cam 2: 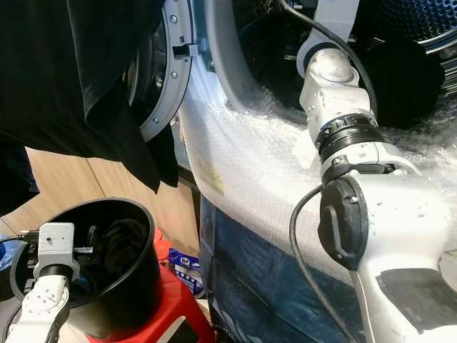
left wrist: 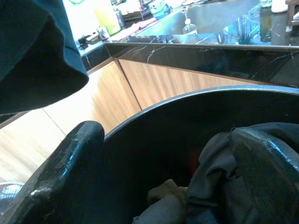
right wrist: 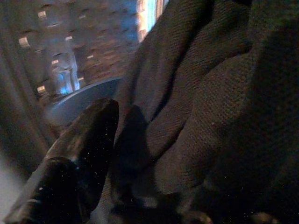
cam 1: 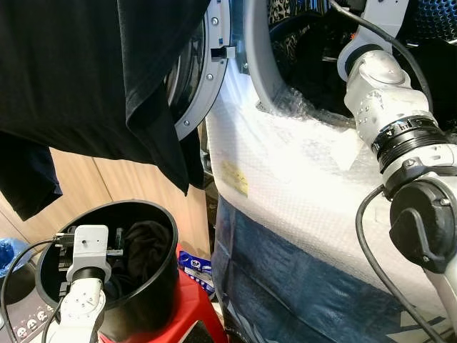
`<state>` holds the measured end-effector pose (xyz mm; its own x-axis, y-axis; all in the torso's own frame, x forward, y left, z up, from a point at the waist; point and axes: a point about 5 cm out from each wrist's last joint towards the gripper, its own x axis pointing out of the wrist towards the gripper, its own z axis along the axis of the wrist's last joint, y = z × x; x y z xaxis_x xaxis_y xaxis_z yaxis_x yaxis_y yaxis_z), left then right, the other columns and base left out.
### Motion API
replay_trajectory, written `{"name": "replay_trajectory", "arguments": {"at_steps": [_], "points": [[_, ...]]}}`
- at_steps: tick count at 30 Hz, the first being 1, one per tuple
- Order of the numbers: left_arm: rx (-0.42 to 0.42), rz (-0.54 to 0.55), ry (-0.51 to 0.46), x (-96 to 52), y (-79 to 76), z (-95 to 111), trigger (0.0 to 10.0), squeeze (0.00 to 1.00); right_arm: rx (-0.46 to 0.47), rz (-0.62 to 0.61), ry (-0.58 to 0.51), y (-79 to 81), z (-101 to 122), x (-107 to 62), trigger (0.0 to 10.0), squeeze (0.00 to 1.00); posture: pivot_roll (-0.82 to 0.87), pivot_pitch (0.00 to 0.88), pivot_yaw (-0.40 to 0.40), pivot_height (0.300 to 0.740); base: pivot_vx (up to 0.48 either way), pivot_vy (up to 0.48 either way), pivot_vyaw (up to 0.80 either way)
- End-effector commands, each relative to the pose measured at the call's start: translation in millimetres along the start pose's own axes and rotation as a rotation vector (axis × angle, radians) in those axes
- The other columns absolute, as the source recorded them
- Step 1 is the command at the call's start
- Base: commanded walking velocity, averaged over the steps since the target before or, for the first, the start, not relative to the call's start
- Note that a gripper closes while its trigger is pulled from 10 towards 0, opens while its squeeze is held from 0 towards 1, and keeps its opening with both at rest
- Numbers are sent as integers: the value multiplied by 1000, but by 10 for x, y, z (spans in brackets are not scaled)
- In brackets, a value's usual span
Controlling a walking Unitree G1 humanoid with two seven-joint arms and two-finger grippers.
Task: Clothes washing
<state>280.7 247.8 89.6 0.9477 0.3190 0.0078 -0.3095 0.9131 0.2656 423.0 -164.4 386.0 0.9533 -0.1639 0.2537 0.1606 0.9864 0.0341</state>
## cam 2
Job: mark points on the black garment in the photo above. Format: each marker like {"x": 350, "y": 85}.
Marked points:
{"x": 278, "y": 71}
{"x": 57, "y": 64}

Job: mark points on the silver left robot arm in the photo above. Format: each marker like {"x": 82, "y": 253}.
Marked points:
{"x": 43, "y": 300}

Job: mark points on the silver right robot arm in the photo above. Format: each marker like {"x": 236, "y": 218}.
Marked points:
{"x": 400, "y": 214}

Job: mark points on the black clothes in bucket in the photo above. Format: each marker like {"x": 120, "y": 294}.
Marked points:
{"x": 118, "y": 250}

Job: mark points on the white front load washing machine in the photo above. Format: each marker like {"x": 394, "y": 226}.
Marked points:
{"x": 257, "y": 164}

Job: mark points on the light wooden cabinet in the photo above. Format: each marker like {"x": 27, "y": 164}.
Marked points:
{"x": 86, "y": 179}

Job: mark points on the black round laundry bucket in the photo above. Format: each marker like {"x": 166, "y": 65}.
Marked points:
{"x": 136, "y": 286}

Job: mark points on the blue plastic bag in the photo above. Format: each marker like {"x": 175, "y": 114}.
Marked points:
{"x": 7, "y": 251}

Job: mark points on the navy hanging garment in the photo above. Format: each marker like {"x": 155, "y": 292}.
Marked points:
{"x": 11, "y": 179}

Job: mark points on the blue and white package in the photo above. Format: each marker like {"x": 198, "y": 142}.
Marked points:
{"x": 186, "y": 261}

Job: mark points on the red plastic stool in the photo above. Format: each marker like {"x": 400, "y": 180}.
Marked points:
{"x": 186, "y": 307}

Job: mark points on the yellow label sticker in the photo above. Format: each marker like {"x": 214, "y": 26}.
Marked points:
{"x": 211, "y": 176}

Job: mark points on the blue denim cloth cover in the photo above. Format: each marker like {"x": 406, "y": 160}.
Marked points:
{"x": 257, "y": 286}

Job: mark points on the grey round washer door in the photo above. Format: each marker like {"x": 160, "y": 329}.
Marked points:
{"x": 171, "y": 86}

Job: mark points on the black hanging garment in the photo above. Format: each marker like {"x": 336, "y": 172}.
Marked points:
{"x": 57, "y": 64}

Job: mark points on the clear bubble wrap sheet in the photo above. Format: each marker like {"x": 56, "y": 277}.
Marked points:
{"x": 271, "y": 121}

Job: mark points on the grey rubber door gasket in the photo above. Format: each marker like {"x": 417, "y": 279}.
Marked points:
{"x": 218, "y": 57}

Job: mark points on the perforated steel washer drum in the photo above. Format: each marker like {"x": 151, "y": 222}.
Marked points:
{"x": 414, "y": 18}

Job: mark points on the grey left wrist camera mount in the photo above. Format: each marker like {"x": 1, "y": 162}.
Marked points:
{"x": 56, "y": 243}

